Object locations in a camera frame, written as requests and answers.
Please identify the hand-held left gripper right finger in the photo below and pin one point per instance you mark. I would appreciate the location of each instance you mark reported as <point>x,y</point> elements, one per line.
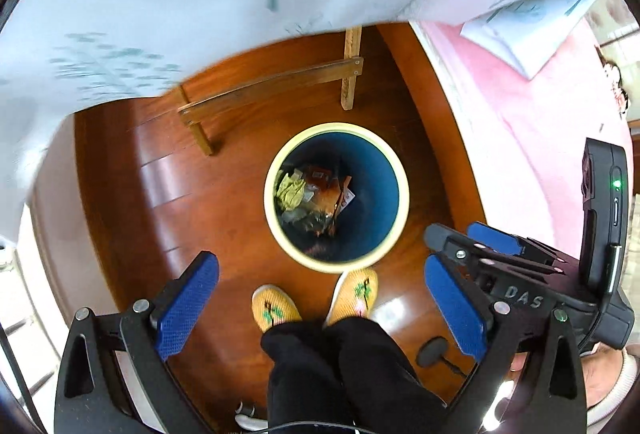
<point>455,309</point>

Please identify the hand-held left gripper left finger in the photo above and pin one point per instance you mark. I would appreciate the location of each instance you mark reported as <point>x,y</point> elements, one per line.
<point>187,309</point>

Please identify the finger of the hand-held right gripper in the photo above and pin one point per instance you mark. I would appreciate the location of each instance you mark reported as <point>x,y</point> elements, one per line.
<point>492,236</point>
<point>445,239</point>

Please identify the blue trash bin cream rim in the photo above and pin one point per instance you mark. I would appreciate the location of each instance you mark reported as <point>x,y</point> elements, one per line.
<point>370,194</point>

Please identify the orange box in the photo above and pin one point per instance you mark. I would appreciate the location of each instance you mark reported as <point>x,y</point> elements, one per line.
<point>325,189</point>

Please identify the person's right forearm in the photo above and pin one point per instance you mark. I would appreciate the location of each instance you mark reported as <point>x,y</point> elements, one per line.
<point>610,384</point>

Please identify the yellow embroidered slipper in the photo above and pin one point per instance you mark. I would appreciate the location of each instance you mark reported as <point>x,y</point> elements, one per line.
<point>355,296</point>
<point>275,306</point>

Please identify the white plastic item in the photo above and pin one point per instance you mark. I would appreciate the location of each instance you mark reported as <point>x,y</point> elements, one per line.
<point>250,416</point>

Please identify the pink bedsheet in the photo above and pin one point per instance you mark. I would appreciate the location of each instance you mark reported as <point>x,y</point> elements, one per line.
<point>525,113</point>

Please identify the black pants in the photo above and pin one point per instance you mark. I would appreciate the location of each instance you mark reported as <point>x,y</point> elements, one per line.
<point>345,379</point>

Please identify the small colourful toy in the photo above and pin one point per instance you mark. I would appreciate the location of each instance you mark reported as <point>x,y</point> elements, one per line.
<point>614,81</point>

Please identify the wooden table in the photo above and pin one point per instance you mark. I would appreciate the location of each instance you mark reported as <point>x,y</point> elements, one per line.
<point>270,86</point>

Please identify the dark wooden bed side rail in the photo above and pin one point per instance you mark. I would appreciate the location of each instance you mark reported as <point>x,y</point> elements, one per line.
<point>435,113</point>

